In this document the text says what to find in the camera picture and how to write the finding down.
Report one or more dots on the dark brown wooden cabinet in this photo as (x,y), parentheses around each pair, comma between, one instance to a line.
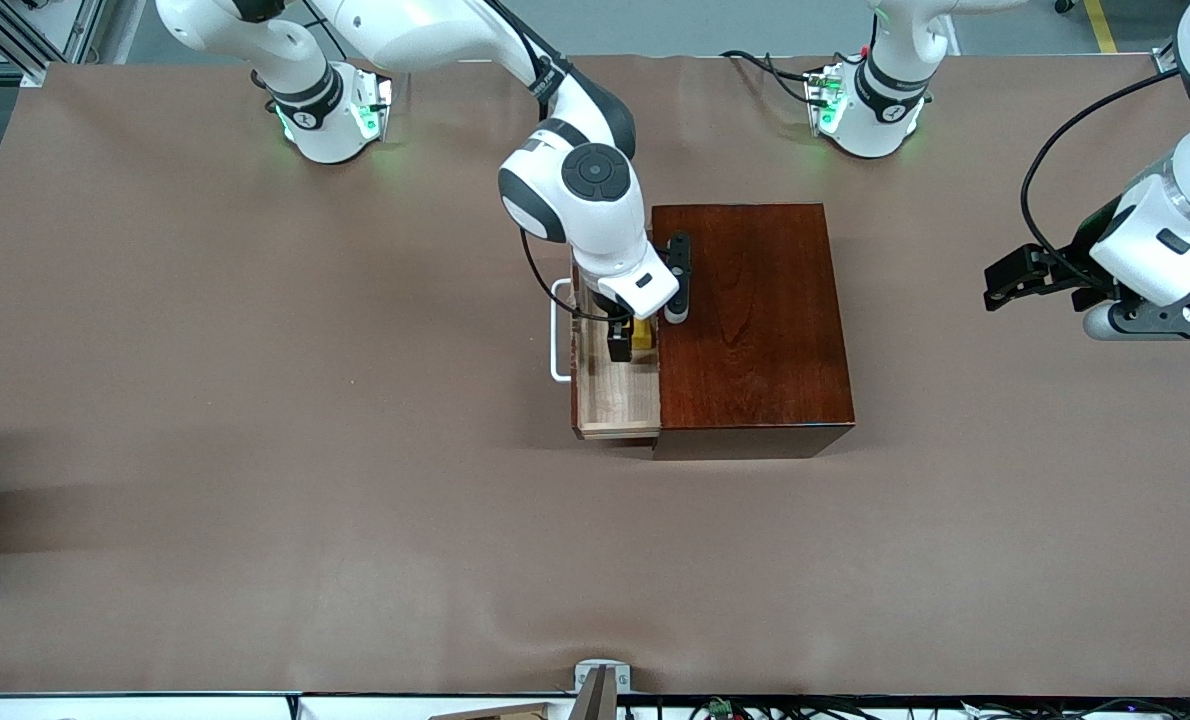
(755,340)

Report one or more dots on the grey metal camera bracket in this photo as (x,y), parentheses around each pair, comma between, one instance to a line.
(600,685)

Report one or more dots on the aluminium frame with diagonal struts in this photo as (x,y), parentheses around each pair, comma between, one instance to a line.
(25,50)

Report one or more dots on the yellow block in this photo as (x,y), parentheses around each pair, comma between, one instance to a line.
(643,338)

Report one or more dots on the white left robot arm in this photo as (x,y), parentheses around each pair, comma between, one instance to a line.
(880,120)

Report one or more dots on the light wooden board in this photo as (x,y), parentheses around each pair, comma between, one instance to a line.
(495,712)

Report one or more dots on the brown table cover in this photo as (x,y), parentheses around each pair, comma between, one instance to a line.
(255,400)

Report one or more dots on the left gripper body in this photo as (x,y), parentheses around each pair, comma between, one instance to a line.
(1082,247)

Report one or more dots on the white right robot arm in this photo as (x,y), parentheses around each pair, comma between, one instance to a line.
(575,200)

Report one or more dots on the aluminium profile with corner bracket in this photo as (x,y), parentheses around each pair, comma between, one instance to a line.
(1167,65)

